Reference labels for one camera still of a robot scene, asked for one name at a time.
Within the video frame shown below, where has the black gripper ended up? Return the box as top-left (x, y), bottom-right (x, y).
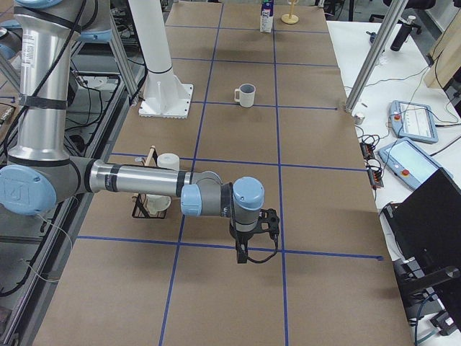
top-left (230, 208), bottom-right (279, 264)

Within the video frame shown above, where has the grey white ribbed mug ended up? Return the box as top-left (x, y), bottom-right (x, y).
top-left (234, 84), bottom-right (256, 108)

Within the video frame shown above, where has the blue white milk carton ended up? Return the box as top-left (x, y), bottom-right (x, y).
top-left (259, 0), bottom-right (274, 33)

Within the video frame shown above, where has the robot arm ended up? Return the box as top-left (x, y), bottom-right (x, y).
top-left (1, 1), bottom-right (279, 263)

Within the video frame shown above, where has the upper white cup on rack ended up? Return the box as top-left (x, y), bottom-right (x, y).
top-left (157, 153), bottom-right (180, 171)

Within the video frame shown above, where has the white cup on rack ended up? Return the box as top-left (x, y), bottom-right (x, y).
top-left (157, 153), bottom-right (180, 171)
top-left (146, 195), bottom-right (171, 216)

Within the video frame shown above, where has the lower white cup on rack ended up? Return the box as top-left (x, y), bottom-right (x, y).
top-left (146, 195), bottom-right (171, 216)

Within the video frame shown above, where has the wooden cup tree stand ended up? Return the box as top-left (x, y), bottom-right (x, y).
top-left (281, 0), bottom-right (299, 25)

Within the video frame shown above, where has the small metal cylinder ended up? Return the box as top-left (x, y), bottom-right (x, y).
top-left (354, 112), bottom-right (365, 125)

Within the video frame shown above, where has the near teach pendant tablet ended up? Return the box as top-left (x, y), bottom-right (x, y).
top-left (378, 137), bottom-right (442, 190)

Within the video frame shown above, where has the teach pendant tablet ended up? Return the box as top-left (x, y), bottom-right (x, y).
top-left (378, 137), bottom-right (442, 190)
top-left (389, 100), bottom-right (439, 143)

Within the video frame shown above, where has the black monitor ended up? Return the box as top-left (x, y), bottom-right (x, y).
top-left (383, 168), bottom-right (460, 327)

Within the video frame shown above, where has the far teach pendant tablet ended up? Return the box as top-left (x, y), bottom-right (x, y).
top-left (389, 100), bottom-right (439, 143)

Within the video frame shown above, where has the black cylinder bottle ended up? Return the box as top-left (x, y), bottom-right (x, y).
top-left (390, 15), bottom-right (416, 51)

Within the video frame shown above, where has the black wire cup rack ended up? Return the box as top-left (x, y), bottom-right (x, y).
top-left (131, 146), bottom-right (167, 220)

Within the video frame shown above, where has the white pedestal column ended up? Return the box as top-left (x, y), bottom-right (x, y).
top-left (129, 0), bottom-right (194, 119)

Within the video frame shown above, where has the aluminium frame post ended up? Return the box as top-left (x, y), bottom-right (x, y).
top-left (344, 0), bottom-right (408, 113)

